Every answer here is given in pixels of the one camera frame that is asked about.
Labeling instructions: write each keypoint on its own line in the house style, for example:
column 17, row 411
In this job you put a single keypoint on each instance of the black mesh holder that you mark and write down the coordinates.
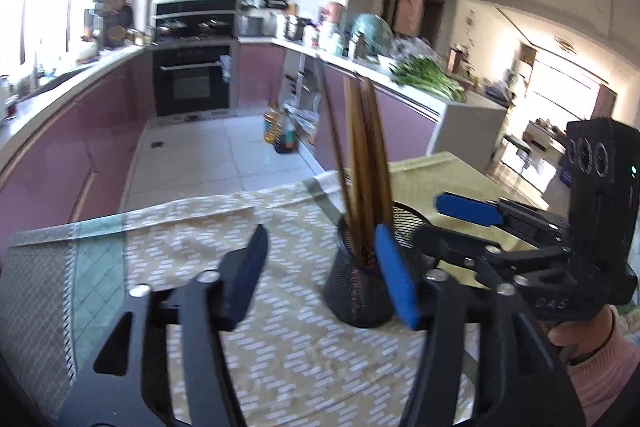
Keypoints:
column 350, row 292

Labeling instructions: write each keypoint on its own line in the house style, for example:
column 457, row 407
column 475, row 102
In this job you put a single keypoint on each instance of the pink kettle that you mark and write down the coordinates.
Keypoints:
column 334, row 17

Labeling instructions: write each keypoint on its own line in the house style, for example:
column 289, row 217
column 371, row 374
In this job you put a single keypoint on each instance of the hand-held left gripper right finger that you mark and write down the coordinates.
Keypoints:
column 395, row 277

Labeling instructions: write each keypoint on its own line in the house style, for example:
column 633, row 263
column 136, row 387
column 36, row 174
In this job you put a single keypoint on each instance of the patterned tablecloth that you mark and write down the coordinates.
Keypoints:
column 300, row 357

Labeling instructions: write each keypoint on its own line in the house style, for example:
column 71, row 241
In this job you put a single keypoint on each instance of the lidded black pot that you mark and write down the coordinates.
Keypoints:
column 171, row 27
column 211, row 26

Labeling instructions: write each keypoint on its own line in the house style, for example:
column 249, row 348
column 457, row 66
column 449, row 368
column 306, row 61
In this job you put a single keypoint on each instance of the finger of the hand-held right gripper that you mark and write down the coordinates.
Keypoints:
column 445, row 242
column 467, row 207

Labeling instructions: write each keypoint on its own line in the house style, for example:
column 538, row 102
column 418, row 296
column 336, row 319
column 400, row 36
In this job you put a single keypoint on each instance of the yellow oil bottle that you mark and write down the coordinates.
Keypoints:
column 271, row 127

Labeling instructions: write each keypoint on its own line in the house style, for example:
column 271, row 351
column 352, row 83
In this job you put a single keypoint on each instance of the green leafy vegetables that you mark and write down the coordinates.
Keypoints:
column 430, row 79

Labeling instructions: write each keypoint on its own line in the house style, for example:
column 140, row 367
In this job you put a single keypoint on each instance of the bunch of wooden chopsticks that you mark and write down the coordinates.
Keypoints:
column 360, row 157

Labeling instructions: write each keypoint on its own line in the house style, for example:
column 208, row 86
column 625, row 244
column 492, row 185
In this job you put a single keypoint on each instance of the steel cooking pot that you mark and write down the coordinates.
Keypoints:
column 294, row 28

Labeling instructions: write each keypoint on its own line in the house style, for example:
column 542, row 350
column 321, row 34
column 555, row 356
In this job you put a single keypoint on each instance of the pink base cabinets with vegetables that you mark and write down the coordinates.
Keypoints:
column 260, row 77

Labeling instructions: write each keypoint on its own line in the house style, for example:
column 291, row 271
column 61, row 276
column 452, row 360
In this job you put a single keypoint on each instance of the black built-in stove oven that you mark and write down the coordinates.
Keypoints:
column 192, row 82

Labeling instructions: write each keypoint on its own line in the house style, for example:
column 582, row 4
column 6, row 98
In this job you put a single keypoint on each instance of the teal kitchen appliance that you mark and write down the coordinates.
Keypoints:
column 372, row 34

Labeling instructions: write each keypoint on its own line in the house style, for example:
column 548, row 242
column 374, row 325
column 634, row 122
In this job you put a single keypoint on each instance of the person's right hand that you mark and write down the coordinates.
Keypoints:
column 580, row 337

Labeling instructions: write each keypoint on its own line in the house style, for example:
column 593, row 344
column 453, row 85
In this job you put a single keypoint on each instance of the pink base cabinets with sink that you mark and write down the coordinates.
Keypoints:
column 75, row 142

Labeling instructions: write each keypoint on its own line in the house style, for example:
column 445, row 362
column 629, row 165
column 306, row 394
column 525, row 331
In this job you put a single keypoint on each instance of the oil bottles on floor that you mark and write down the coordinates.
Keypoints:
column 286, row 137

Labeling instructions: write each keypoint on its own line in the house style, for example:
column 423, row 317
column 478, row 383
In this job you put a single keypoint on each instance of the silver countertop appliance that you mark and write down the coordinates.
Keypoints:
column 251, row 26

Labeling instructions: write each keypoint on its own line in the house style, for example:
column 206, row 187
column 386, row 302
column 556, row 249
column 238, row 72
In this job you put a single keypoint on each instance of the clear plastic bag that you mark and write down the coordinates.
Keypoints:
column 412, row 49

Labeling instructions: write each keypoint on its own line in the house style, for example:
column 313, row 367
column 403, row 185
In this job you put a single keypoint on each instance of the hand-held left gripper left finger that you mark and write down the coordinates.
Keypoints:
column 245, row 267

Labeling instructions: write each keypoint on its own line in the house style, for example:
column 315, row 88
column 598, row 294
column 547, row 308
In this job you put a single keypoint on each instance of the framed wall picture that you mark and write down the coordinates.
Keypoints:
column 408, row 14

